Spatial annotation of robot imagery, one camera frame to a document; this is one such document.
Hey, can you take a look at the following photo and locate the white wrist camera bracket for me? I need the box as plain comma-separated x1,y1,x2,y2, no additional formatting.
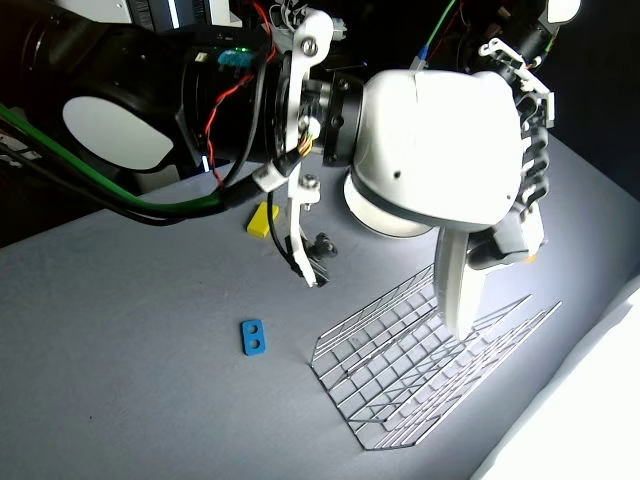
268,7,337,289
477,37,557,127

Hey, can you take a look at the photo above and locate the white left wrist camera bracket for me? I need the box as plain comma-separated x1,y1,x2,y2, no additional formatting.
477,37,557,127

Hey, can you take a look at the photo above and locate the white robot part on bench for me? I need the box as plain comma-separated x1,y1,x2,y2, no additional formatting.
267,0,349,42

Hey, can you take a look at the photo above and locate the yellow rectangular block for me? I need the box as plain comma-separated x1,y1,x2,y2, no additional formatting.
246,201,281,239

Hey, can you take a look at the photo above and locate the silver wire dish rack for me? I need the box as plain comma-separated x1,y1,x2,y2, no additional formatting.
309,263,564,451

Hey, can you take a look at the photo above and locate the white plate with dark smudge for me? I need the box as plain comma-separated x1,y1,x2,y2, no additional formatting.
434,227,489,341

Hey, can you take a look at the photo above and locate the blue block with two holes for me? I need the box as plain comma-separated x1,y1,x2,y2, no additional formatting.
240,319,269,357

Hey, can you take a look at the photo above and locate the white plate black rim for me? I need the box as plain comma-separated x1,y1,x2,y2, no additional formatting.
343,182,434,239

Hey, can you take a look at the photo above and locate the robot column with blue light strip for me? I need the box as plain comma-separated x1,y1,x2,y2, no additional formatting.
54,0,246,30

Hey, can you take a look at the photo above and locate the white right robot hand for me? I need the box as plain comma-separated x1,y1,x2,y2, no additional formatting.
343,69,552,274

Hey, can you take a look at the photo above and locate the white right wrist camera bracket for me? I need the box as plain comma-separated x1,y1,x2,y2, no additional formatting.
268,7,337,289

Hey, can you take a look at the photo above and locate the red black twisted wire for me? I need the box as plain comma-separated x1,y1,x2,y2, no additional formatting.
203,2,281,187

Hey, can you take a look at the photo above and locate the green cable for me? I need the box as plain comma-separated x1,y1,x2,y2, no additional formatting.
412,0,459,71
0,102,261,217

